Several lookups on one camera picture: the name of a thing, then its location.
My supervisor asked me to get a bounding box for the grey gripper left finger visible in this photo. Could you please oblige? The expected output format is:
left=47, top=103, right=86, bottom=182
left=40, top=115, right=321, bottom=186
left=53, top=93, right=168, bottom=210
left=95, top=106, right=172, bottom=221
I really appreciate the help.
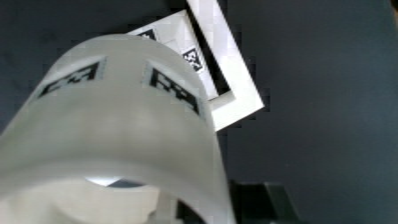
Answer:
left=85, top=177, right=143, bottom=188

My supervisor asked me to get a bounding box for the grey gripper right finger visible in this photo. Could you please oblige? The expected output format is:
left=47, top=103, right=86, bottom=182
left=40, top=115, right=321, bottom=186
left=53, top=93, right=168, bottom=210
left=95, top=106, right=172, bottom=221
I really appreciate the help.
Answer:
left=229, top=181, right=301, bottom=224

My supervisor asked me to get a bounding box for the white lamp shade cone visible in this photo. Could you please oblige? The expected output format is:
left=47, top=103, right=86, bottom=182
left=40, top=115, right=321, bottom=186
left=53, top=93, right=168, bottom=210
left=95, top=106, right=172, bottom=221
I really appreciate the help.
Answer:
left=0, top=34, right=236, bottom=224

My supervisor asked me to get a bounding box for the white foam border frame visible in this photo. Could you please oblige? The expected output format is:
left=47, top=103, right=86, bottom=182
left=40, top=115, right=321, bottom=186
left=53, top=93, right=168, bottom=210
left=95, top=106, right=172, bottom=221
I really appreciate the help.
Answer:
left=186, top=0, right=264, bottom=131

